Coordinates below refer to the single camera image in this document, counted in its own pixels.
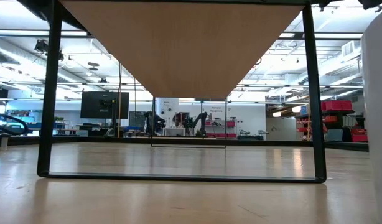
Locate black wall monitor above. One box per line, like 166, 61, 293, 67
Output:
80, 90, 130, 120

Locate red storage bins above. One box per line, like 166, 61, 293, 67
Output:
320, 99, 353, 112

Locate white pot with green plant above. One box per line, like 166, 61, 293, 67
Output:
361, 6, 382, 224

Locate wooden shelf riser black frame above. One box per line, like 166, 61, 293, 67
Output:
36, 0, 327, 184

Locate person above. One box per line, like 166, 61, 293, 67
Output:
172, 112, 184, 129

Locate black looped hose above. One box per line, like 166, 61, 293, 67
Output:
0, 111, 30, 136

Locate black aluminium rig frame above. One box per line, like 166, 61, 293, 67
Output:
0, 134, 370, 152

